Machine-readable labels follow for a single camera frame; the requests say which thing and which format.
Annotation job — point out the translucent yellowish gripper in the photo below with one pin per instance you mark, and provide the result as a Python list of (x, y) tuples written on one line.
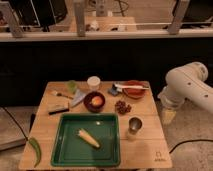
[(167, 115)]

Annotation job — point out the dark red grape bunch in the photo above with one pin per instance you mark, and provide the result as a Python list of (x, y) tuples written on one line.
[(122, 107)]

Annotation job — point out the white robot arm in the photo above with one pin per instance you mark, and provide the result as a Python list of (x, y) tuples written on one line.
[(185, 82)]

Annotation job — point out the green plastic tray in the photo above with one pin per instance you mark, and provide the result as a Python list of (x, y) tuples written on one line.
[(72, 151)]

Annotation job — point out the small metal cup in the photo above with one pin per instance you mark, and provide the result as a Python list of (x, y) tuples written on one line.
[(135, 124)]

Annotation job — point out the orange red plate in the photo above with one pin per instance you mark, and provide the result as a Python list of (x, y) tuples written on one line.
[(134, 93)]

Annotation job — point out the white spoon on plate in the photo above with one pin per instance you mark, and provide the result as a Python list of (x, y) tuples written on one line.
[(131, 86)]

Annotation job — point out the orange fruit in bowl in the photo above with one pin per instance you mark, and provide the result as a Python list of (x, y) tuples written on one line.
[(96, 101)]

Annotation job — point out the white paper cup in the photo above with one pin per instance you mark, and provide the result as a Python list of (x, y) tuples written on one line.
[(94, 83)]

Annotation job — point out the dark red bowl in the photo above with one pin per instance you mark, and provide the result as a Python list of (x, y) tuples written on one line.
[(87, 102)]

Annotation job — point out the yellow corn cob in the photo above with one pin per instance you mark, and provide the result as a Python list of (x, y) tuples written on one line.
[(88, 138)]

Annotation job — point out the grey folded cloth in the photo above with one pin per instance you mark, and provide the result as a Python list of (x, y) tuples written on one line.
[(77, 98)]

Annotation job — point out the green translucent cup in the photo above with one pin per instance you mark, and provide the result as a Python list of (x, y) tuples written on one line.
[(72, 86)]

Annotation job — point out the small wooden brush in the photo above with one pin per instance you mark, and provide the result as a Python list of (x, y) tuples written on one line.
[(56, 93)]

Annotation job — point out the green chili pepper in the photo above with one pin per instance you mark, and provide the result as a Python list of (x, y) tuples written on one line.
[(35, 145)]

